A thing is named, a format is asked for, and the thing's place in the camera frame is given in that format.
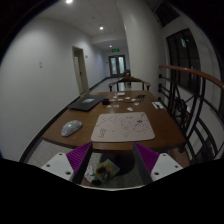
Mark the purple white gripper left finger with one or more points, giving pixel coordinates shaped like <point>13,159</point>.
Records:
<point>71,166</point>

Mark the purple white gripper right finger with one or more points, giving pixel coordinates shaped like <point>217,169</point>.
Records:
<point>153,166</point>

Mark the white scribbled mouse pad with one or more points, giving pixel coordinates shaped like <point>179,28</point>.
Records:
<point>122,127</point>

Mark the yellow-green object on floor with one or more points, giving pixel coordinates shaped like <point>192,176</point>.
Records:
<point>106,171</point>

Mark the white paper with pen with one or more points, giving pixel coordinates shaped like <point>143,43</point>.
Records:
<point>158,105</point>

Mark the dark closed laptop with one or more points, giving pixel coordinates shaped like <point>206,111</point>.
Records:
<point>87,103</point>

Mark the small black cup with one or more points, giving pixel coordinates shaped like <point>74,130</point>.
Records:
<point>106,101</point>

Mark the wooden metal stair railing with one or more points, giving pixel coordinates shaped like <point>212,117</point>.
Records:
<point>200,145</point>

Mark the side doorway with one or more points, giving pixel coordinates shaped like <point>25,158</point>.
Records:
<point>80,70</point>

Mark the wooden chair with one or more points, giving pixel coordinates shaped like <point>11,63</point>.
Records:
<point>145,85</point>

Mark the double glass door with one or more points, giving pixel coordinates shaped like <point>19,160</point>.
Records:
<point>117,65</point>

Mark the dark window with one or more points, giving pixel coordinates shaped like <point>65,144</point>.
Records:
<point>183,52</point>

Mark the green exit sign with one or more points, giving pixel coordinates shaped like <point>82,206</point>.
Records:
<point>115,50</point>

